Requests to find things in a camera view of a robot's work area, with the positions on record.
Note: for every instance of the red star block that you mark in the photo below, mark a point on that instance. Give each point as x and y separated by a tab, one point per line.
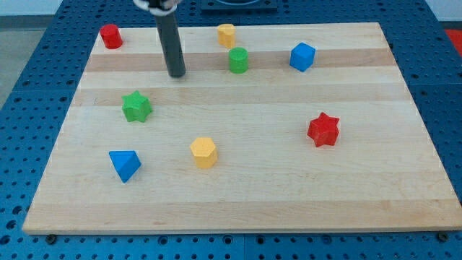
324	130

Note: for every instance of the yellow hexagon block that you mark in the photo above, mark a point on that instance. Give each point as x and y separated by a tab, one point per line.
204	152

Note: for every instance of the blue triangle block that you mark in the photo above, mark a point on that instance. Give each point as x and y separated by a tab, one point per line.
125	162

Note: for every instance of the blue cube block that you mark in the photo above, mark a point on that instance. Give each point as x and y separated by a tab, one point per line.
302	57

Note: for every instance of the wooden board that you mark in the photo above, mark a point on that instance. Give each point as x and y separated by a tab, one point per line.
382	175

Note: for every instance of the green cylinder block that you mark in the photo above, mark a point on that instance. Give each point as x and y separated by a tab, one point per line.
238	60

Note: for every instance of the red cylinder block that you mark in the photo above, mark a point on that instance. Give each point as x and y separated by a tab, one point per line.
111	36

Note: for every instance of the yellow heart block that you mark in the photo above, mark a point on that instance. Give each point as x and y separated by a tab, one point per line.
226	35

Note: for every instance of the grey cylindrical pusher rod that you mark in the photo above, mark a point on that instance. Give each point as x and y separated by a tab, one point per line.
167	28

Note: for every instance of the green star block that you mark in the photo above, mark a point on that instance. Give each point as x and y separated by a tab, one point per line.
136	107

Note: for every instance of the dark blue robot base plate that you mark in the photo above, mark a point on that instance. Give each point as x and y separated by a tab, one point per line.
238	5

